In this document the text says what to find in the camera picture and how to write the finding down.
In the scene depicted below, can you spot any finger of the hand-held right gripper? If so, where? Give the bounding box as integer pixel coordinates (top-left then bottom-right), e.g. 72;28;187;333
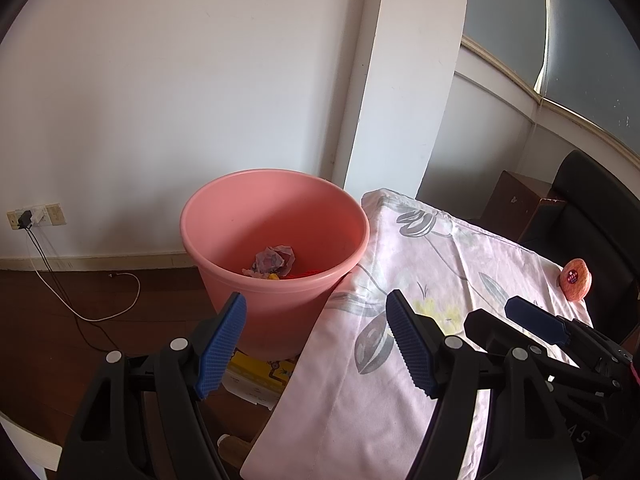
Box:
505;296;631;367
463;309;621;396

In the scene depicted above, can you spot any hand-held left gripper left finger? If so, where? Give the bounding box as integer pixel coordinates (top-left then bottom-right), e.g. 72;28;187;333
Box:
57;291;248;480

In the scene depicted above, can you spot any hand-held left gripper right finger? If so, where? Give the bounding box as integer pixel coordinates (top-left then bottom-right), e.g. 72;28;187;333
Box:
386;289;583;480

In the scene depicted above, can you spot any clear bubble wrap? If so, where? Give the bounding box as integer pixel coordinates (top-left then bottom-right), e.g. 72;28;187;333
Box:
252;245;297;277

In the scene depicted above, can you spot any pink plastic bucket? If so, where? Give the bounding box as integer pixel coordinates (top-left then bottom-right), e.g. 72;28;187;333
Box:
180;169;371;361

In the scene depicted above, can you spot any yellow cardboard box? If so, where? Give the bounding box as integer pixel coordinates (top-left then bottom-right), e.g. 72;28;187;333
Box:
222;350;301;411

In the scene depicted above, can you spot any pink apple with sticker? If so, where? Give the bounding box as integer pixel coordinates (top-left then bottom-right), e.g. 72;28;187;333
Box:
558;257;593;302

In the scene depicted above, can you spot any pink floral cloth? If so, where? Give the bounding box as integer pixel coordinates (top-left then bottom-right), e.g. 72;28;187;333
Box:
240;188;593;480

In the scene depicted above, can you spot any brown wooden cabinet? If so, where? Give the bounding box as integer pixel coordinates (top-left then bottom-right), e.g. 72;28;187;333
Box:
481;170;568;243

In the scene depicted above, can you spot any black leather chair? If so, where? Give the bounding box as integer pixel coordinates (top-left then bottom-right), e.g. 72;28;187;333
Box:
520;150;640;351

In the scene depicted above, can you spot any frosted glass window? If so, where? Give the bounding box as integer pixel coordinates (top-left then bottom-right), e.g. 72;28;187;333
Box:
460;0;640;156

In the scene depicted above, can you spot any white cable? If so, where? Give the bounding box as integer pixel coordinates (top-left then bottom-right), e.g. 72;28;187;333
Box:
27;232;141;323

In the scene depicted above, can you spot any black cable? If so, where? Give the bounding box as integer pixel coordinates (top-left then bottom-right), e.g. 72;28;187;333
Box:
25;227;123;353

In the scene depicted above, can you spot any beige wall socket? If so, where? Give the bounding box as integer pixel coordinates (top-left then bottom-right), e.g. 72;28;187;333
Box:
6;202;66;228

